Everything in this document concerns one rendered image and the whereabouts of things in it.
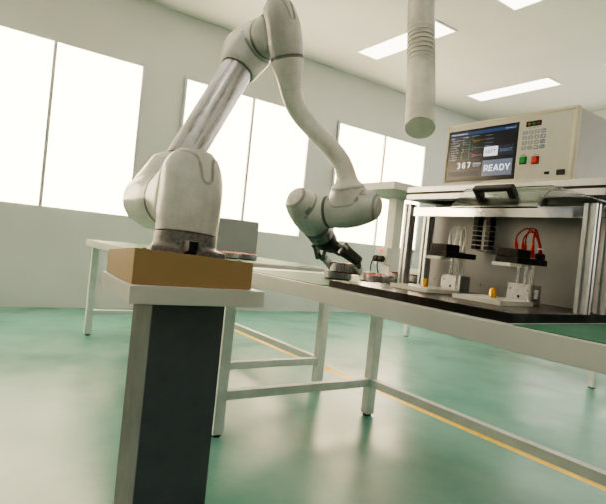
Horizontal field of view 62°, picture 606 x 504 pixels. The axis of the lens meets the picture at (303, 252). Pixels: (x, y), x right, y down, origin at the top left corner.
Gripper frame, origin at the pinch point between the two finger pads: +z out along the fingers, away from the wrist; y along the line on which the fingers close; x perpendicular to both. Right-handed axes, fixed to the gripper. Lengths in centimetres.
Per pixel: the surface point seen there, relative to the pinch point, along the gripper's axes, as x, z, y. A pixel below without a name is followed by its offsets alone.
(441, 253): 4.7, -8.6, 36.5
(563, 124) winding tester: 36, -31, 67
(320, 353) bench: 3, 119, -69
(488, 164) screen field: 32, -19, 47
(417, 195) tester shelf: 27.4, -8.4, 21.8
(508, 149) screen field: 34, -23, 52
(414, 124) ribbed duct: 114, 41, -19
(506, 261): 0, -15, 58
